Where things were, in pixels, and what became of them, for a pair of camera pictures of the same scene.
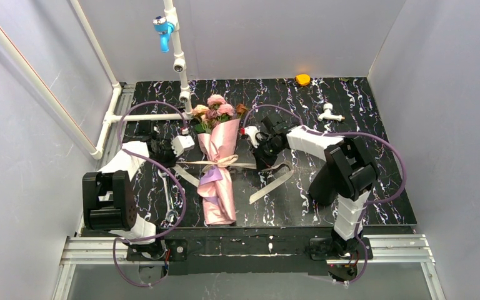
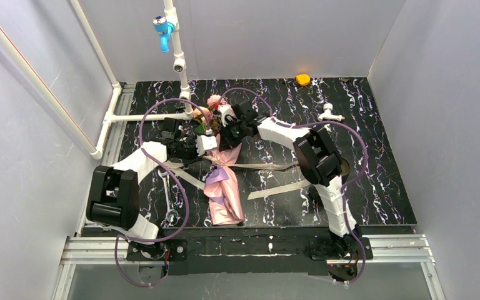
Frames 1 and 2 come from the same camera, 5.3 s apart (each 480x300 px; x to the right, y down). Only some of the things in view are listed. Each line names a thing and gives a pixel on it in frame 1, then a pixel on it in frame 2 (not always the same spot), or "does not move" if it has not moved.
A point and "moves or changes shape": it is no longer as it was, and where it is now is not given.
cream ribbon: x=229 y=160 moves or changes shape
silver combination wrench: x=170 y=213 does not move
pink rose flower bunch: x=216 y=112 does not move
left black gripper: x=167 y=150 to x=191 y=150
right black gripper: x=262 y=147 to x=229 y=135
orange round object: x=303 y=79 does not move
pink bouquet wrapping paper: x=216 y=187 moves or changes shape
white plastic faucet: x=327 y=114 does not move
